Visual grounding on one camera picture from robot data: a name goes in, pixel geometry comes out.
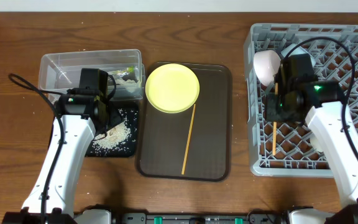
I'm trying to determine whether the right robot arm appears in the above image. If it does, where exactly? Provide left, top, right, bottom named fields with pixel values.
left=264, top=54, right=358, bottom=223

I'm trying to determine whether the black plastic bin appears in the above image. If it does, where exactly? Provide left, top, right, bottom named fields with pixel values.
left=50, top=97, right=139, bottom=161

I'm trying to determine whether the small white green cup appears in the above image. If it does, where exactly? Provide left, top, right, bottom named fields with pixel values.
left=310, top=134, right=323, bottom=153

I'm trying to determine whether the grey plastic dishwasher rack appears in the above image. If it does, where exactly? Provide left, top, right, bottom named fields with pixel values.
left=243, top=23, right=358, bottom=178

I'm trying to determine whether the spilled rice pile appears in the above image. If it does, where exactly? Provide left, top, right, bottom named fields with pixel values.
left=86, top=108, right=139, bottom=157

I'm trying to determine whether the dark brown serving tray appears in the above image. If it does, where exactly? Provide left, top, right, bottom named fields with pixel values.
left=136, top=63, right=232, bottom=182

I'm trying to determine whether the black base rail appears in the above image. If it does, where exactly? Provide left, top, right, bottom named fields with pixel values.
left=73, top=212, right=291, bottom=224

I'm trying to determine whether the yellow round plate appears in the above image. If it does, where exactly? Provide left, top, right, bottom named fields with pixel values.
left=145, top=63, right=200, bottom=113

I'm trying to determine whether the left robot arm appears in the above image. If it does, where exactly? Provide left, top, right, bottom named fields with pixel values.
left=2, top=88, right=115, bottom=223

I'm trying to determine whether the green snack wrapper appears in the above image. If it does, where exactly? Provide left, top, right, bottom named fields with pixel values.
left=108, top=66, right=139, bottom=85

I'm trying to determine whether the wooden chopstick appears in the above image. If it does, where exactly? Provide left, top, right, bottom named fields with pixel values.
left=272, top=83, right=278, bottom=156
left=181, top=104, right=196, bottom=175

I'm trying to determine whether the light blue bowl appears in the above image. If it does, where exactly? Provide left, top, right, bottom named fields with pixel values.
left=281, top=44, right=316, bottom=67

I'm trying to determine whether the clear plastic bin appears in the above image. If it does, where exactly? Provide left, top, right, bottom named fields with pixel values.
left=39, top=49, right=145, bottom=101

